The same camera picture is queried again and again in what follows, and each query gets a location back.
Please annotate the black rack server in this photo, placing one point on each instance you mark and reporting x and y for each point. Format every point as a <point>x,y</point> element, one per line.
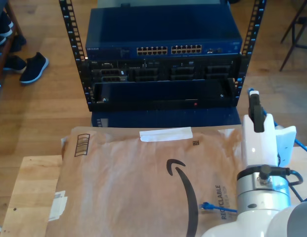
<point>158,64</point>

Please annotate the brown packing paper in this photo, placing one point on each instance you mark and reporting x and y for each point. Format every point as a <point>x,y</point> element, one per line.
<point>118,187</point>

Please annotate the white paper label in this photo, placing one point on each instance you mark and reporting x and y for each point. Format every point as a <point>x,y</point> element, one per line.
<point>58,207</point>

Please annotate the dark sneaker white sole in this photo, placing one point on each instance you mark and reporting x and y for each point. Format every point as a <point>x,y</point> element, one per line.
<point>16,63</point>
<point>33,67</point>
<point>3,24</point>

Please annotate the dark shoe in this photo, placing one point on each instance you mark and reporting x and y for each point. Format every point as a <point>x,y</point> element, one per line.
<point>18,43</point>

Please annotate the blue network switch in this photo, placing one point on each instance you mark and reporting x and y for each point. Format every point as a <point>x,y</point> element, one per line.
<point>163,27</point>

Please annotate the black rack frame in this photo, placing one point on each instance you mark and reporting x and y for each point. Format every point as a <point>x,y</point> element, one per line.
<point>73,29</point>

